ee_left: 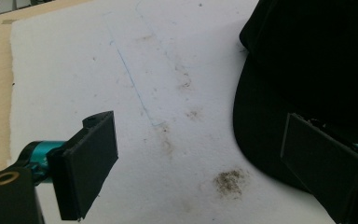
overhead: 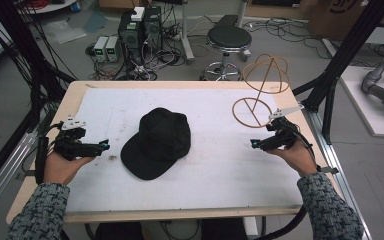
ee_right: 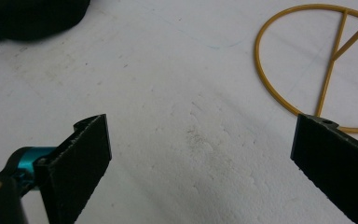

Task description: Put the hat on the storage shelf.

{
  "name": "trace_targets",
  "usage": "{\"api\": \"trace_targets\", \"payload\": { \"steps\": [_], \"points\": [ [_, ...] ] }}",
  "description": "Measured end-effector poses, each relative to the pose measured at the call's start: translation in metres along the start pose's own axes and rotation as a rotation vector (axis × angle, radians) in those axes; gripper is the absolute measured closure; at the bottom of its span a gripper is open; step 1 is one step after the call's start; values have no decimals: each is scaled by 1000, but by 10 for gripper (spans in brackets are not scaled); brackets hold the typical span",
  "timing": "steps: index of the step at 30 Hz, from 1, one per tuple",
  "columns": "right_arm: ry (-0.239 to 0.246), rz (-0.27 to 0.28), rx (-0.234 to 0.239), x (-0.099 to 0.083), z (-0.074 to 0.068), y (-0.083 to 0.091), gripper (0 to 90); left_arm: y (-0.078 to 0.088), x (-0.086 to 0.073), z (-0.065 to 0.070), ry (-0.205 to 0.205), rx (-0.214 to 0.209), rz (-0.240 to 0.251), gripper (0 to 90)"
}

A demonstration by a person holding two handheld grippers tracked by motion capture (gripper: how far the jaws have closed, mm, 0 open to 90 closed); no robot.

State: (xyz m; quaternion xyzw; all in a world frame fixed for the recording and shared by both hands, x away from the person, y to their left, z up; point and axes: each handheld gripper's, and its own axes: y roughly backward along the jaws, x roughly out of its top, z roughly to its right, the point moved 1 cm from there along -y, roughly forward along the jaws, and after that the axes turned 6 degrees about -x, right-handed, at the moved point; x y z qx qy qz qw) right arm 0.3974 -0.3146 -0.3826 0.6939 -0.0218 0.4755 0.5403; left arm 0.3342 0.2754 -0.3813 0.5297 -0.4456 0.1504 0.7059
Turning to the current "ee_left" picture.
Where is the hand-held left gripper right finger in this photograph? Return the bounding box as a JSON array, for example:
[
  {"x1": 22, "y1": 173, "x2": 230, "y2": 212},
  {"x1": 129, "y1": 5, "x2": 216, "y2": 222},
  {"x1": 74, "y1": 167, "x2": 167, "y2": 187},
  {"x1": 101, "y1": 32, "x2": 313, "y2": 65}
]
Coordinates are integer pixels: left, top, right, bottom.
[{"x1": 280, "y1": 112, "x2": 358, "y2": 224}]

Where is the black baseball cap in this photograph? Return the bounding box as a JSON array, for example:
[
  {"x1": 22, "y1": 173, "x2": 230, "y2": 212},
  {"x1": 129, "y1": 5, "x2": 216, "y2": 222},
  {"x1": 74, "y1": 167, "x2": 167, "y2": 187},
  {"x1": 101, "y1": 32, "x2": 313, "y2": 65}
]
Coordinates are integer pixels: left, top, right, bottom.
[{"x1": 232, "y1": 0, "x2": 358, "y2": 192}]

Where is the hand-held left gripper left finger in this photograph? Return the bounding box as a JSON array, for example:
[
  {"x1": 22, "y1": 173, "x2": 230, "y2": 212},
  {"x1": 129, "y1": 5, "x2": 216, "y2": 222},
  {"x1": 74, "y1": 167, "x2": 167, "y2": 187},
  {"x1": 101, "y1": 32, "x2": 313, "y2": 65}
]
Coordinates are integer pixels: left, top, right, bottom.
[{"x1": 18, "y1": 110, "x2": 119, "y2": 222}]

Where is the white stained mat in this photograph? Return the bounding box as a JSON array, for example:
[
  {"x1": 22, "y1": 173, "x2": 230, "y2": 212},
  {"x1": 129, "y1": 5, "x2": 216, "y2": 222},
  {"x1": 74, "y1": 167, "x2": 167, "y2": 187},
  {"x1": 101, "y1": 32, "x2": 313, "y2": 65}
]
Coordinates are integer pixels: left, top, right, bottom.
[{"x1": 7, "y1": 0, "x2": 358, "y2": 224}]

